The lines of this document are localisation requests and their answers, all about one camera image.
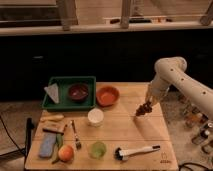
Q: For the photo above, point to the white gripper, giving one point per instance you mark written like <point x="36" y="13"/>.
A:
<point x="149" y="99"/>

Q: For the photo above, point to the dark grape bunch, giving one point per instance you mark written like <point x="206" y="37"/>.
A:
<point x="143" y="109"/>

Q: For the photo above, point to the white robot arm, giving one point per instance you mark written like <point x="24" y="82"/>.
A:
<point x="171" y="71"/>

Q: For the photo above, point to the white paper cup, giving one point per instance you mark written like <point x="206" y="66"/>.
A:
<point x="95" y="117"/>

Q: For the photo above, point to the green plastic cup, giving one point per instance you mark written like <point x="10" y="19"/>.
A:
<point x="97" y="150"/>

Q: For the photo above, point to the orange bowl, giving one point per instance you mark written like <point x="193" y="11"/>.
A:
<point x="107" y="96"/>

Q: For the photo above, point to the spice bottle with black cap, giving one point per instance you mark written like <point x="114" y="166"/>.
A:
<point x="201" y="137"/>

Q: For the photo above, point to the dark brown bowl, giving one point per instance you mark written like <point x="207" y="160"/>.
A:
<point x="78" y="92"/>

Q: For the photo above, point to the metal fork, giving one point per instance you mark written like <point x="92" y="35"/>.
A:
<point x="77" y="140"/>

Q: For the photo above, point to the green plastic tray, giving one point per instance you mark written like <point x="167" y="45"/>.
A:
<point x="65" y="102"/>

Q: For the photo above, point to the pale banana piece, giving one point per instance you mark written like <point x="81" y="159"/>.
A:
<point x="52" y="118"/>

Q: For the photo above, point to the white folded cloth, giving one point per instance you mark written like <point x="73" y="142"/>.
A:
<point x="53" y="92"/>

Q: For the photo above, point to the green bean pod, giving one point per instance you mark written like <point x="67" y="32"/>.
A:
<point x="59" y="143"/>

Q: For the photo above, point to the orange peach fruit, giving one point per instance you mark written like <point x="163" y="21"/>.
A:
<point x="66" y="153"/>

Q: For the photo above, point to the blue sponge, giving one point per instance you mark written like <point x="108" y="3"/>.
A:
<point x="47" y="145"/>

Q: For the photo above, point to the wooden handled brush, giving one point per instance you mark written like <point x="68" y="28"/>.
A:
<point x="57" y="128"/>

